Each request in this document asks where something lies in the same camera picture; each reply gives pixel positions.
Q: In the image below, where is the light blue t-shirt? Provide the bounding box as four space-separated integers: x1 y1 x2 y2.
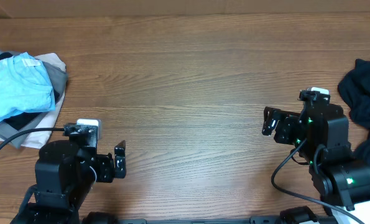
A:
0 52 55 122

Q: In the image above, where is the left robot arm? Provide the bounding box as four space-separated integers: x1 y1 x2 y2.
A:
12 123 126 223

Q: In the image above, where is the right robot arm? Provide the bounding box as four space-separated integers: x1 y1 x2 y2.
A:
262 88 370 223

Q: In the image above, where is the crumpled black garment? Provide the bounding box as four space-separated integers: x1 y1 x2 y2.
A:
338 59 370 166

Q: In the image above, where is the folded black garment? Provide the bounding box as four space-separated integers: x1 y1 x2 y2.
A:
0 52 68 130

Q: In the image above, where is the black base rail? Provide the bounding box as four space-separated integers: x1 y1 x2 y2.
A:
115 215 281 224

